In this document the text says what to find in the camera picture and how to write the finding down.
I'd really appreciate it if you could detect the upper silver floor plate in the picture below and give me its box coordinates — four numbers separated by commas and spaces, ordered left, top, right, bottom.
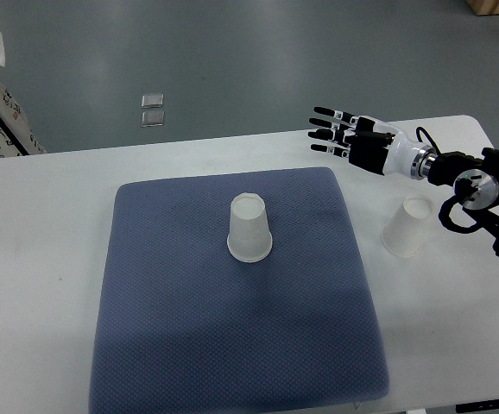
142, 92, 164, 109

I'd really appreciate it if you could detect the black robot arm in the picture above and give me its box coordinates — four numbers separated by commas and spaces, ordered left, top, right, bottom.
308, 106, 499, 257

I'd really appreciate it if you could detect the blue textured cushion mat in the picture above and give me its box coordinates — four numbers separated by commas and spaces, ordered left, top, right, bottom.
89, 167, 389, 413

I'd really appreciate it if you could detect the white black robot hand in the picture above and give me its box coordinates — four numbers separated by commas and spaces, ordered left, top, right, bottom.
307, 106, 434, 178

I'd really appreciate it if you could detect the white paper cup on mat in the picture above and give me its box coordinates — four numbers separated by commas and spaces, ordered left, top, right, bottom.
227, 192, 273, 263

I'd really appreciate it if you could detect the white paper cup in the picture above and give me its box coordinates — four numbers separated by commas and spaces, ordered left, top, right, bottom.
227, 192, 273, 263
381, 195, 434, 258

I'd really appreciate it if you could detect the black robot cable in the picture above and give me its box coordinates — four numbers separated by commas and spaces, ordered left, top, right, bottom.
414, 126, 445, 154

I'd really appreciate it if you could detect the black table control panel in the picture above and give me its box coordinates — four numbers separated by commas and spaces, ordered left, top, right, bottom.
455, 399, 499, 413

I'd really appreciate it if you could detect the wooden box corner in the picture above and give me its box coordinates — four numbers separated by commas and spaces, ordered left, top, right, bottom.
466, 0, 499, 16

